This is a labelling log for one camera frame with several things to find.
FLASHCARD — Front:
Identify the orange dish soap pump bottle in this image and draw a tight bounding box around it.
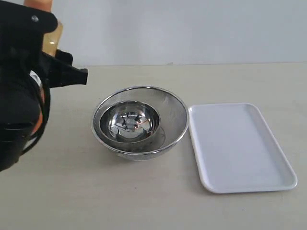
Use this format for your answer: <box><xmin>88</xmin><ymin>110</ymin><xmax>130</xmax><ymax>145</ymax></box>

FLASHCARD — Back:
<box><xmin>24</xmin><ymin>0</ymin><xmax>63</xmax><ymax>135</ymax></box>

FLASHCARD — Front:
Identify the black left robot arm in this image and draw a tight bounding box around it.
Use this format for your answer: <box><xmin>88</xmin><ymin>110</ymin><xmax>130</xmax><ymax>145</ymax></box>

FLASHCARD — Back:
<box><xmin>0</xmin><ymin>0</ymin><xmax>88</xmax><ymax>170</ymax></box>

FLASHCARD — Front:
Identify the white rectangular plastic tray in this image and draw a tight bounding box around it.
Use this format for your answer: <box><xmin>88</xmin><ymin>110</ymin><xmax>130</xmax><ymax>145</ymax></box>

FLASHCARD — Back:
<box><xmin>189</xmin><ymin>103</ymin><xmax>298</xmax><ymax>194</ymax></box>

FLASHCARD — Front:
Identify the small stainless steel bowl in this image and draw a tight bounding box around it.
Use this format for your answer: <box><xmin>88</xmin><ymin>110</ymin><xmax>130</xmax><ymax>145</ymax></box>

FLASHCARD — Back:
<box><xmin>99</xmin><ymin>101</ymin><xmax>160</xmax><ymax>143</ymax></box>

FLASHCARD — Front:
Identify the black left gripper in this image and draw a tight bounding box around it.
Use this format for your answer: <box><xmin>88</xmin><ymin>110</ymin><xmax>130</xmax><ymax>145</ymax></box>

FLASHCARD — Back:
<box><xmin>0</xmin><ymin>0</ymin><xmax>88</xmax><ymax>125</ymax></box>

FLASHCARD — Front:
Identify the steel mesh colander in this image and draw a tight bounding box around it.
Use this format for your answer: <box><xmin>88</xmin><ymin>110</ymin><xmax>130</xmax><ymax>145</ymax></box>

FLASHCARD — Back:
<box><xmin>91</xmin><ymin>86</ymin><xmax>189</xmax><ymax>161</ymax></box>

